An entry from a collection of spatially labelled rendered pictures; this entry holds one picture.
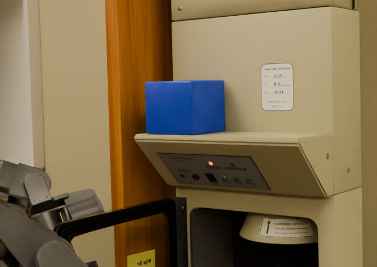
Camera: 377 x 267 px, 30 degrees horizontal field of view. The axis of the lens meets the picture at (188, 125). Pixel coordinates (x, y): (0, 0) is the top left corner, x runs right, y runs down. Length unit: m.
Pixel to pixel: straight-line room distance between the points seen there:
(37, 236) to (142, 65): 0.56
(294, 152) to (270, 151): 0.04
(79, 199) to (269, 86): 0.38
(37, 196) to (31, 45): 1.02
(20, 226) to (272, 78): 0.53
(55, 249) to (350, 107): 0.59
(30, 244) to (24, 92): 1.44
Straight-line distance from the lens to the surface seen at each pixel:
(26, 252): 0.83
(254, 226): 1.26
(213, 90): 1.20
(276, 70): 1.18
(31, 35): 2.18
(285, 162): 1.09
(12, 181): 1.23
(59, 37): 2.14
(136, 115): 1.30
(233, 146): 1.10
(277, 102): 1.18
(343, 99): 1.17
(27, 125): 2.24
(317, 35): 1.15
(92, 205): 1.23
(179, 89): 1.16
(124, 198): 1.29
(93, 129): 2.05
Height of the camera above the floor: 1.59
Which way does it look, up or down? 3 degrees down
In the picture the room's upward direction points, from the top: 2 degrees counter-clockwise
